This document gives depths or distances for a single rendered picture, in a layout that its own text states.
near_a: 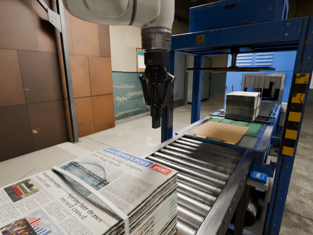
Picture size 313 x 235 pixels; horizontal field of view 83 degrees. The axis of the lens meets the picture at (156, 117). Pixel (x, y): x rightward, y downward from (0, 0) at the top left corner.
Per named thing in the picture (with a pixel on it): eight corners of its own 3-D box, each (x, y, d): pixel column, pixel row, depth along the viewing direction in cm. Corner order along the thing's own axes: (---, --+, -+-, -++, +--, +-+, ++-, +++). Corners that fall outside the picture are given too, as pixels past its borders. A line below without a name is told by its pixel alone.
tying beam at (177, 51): (319, 36, 87) (323, 13, 84) (161, 50, 141) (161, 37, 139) (309, 50, 140) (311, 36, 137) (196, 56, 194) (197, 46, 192)
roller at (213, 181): (226, 196, 78) (227, 186, 77) (144, 164, 105) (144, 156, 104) (228, 190, 82) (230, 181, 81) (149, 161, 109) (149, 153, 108)
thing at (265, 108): (271, 135, 169) (273, 125, 166) (206, 124, 206) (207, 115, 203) (280, 109, 288) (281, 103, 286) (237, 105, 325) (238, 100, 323)
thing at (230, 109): (253, 121, 178) (256, 95, 171) (222, 117, 195) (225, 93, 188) (258, 114, 207) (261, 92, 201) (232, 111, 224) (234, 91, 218)
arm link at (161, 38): (159, 26, 46) (159, 50, 48) (177, 32, 53) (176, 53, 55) (134, 31, 51) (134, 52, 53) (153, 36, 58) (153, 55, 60)
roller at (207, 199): (216, 214, 68) (217, 203, 67) (128, 174, 95) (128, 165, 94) (220, 207, 72) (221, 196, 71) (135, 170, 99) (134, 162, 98)
